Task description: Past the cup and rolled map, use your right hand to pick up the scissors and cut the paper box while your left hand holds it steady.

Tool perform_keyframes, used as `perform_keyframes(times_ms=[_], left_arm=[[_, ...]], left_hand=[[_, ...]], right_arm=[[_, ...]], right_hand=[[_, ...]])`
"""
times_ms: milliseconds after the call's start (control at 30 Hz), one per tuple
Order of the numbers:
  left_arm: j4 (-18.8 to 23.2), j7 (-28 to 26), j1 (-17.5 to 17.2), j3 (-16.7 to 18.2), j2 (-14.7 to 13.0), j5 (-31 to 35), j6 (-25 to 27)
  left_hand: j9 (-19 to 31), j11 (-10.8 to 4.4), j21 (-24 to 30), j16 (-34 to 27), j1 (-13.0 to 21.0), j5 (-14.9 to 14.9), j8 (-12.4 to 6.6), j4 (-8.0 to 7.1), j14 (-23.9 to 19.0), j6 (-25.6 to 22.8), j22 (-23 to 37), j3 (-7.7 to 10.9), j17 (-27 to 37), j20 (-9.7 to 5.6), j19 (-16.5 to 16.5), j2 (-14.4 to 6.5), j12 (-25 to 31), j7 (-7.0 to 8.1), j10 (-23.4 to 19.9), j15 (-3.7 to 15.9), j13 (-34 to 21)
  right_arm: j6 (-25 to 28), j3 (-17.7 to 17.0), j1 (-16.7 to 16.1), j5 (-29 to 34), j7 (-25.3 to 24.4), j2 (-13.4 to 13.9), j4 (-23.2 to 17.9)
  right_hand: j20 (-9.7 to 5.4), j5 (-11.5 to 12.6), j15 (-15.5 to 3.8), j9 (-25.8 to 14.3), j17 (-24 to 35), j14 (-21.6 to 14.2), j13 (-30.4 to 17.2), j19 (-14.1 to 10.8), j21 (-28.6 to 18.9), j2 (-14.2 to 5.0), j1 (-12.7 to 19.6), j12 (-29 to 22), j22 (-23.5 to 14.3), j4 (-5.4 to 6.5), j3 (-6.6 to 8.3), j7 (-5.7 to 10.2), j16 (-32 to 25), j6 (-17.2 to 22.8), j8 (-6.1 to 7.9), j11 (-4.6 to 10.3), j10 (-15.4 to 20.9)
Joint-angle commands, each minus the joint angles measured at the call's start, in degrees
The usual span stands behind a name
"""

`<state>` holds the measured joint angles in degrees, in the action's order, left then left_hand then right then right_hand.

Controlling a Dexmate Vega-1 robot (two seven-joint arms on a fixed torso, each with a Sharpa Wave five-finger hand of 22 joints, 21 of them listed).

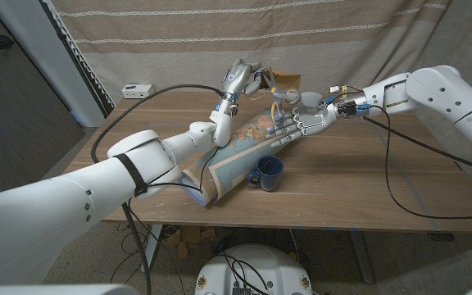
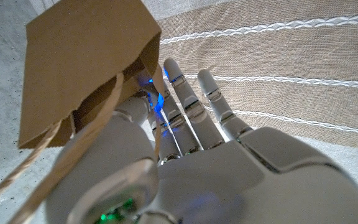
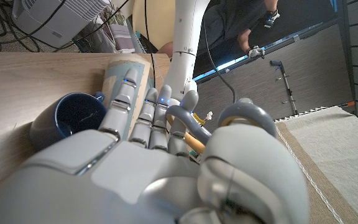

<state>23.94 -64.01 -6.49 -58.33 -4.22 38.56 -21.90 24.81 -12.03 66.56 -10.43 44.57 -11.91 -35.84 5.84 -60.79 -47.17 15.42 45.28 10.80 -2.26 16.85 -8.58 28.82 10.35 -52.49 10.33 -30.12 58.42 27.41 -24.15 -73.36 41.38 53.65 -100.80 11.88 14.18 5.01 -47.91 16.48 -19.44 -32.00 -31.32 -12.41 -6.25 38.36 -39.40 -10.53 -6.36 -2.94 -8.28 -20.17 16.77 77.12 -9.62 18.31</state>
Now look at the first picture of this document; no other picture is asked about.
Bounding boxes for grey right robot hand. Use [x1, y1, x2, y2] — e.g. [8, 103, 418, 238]
[263, 90, 339, 149]

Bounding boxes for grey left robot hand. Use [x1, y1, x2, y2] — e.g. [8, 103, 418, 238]
[220, 58, 265, 102]

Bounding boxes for grey orange scissors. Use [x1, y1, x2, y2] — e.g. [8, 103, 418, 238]
[261, 70, 302, 125]

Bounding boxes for brown paper bag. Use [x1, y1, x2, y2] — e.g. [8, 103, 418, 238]
[247, 67, 302, 102]

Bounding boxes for rolled world map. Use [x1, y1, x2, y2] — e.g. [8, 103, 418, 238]
[178, 108, 298, 207]

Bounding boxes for dark blue mug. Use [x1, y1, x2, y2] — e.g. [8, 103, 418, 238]
[247, 155, 285, 193]

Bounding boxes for white power strip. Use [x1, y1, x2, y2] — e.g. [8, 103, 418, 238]
[121, 84, 157, 100]

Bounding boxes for beige striped curtain backdrop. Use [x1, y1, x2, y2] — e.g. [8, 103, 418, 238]
[49, 0, 452, 106]

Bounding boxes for white table leg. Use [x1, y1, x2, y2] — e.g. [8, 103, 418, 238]
[348, 229, 375, 284]
[140, 224, 164, 275]

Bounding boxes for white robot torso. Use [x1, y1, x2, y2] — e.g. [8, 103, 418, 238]
[194, 244, 313, 295]

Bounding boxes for black triangle-patterned trim strip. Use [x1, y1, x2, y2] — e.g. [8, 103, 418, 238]
[41, 0, 116, 118]

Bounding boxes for cardboard scraps pile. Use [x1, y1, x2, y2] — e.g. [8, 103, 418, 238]
[166, 225, 217, 260]

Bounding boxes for dark textured door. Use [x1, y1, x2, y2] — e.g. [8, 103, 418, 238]
[0, 0, 85, 197]

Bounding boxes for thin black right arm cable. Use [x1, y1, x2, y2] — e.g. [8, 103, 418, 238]
[369, 104, 472, 220]

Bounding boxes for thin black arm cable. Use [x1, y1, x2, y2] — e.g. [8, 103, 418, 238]
[127, 146, 220, 295]
[369, 104, 472, 220]

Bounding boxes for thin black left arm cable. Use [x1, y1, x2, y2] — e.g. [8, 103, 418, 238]
[127, 146, 220, 295]

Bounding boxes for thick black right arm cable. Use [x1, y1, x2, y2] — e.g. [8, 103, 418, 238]
[362, 116, 472, 176]

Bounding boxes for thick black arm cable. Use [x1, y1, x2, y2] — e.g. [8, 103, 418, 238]
[362, 116, 472, 176]
[90, 84, 225, 295]

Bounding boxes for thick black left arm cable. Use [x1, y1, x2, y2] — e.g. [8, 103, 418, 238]
[90, 84, 225, 295]

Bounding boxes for black torso cable loop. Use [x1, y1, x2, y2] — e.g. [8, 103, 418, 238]
[220, 253, 270, 293]

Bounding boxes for white door frame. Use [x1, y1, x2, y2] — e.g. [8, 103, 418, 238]
[0, 0, 106, 128]

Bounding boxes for black door handle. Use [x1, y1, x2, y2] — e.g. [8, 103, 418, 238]
[0, 34, 16, 52]

